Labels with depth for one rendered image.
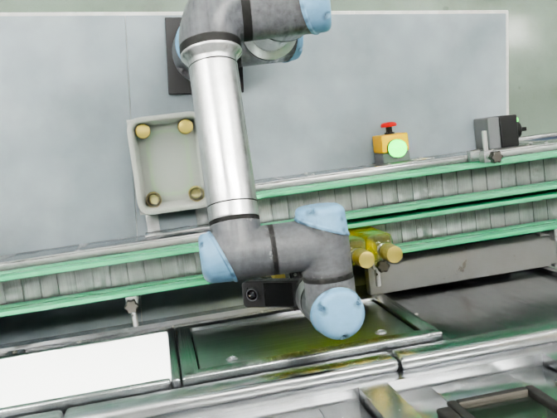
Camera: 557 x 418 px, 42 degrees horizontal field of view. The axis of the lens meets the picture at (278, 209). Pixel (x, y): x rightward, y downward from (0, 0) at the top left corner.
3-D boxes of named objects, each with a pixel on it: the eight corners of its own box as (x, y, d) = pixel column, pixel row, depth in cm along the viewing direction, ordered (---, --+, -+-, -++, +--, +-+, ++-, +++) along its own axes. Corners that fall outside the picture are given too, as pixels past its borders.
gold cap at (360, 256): (370, 263, 146) (376, 267, 142) (353, 266, 146) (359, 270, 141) (367, 246, 146) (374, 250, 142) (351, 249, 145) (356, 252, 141)
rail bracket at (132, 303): (128, 318, 163) (125, 334, 150) (123, 289, 162) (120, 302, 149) (145, 316, 163) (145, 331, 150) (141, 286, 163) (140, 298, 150)
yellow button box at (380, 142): (374, 163, 183) (383, 164, 175) (370, 133, 182) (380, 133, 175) (400, 159, 184) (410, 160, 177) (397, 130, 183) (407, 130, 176)
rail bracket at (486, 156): (464, 162, 174) (490, 164, 160) (461, 132, 173) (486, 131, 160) (479, 160, 174) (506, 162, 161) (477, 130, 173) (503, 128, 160)
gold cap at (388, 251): (376, 247, 146) (383, 250, 142) (391, 240, 147) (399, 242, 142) (383, 263, 147) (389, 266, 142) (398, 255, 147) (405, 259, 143)
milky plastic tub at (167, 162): (139, 213, 173) (139, 216, 165) (126, 119, 171) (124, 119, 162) (211, 202, 176) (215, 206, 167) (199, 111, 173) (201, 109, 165)
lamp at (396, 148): (388, 158, 175) (391, 158, 173) (385, 140, 175) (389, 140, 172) (405, 156, 176) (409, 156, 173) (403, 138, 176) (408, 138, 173)
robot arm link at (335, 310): (365, 280, 102) (371, 338, 103) (344, 268, 113) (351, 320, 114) (311, 289, 101) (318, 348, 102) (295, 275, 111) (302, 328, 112)
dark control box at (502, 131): (475, 149, 187) (490, 149, 179) (472, 119, 186) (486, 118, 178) (504, 145, 188) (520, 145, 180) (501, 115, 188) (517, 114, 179)
